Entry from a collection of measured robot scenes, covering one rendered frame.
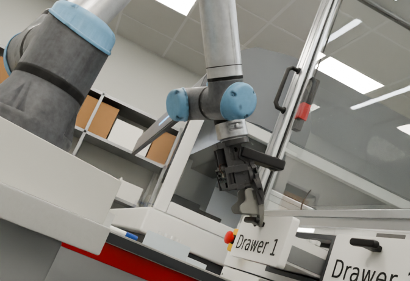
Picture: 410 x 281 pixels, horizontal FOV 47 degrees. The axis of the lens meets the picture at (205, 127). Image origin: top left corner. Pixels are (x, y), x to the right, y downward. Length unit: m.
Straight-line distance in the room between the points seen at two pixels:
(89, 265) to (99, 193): 0.49
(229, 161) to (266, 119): 0.98
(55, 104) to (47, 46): 0.09
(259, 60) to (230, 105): 1.21
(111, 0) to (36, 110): 0.34
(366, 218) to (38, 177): 0.65
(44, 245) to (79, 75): 0.26
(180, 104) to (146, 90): 4.44
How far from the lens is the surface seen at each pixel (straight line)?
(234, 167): 1.10
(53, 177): 0.69
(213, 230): 1.96
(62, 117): 0.74
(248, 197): 1.12
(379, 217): 0.98
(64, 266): 1.18
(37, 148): 0.68
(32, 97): 0.73
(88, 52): 0.77
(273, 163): 1.15
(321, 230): 1.14
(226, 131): 1.11
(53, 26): 0.78
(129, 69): 5.50
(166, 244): 1.29
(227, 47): 0.96
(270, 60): 2.16
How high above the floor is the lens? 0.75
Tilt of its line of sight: 16 degrees up
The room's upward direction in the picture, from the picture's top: 23 degrees clockwise
